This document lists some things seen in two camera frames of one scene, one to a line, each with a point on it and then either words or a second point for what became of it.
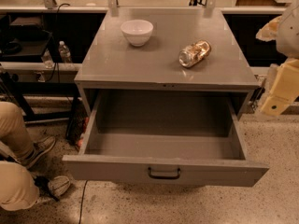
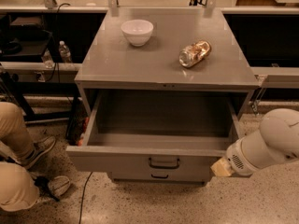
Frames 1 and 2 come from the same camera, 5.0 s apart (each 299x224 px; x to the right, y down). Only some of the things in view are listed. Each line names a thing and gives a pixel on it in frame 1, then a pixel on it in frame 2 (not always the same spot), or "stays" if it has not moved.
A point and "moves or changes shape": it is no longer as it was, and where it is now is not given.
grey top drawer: (185, 136) moves or changes shape
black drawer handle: (163, 177) to (163, 166)
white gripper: (290, 35) to (235, 160)
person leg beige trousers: (14, 133) stays
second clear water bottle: (48, 60) stays
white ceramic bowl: (137, 31) stays
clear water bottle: (64, 52) stays
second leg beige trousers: (18, 189) stays
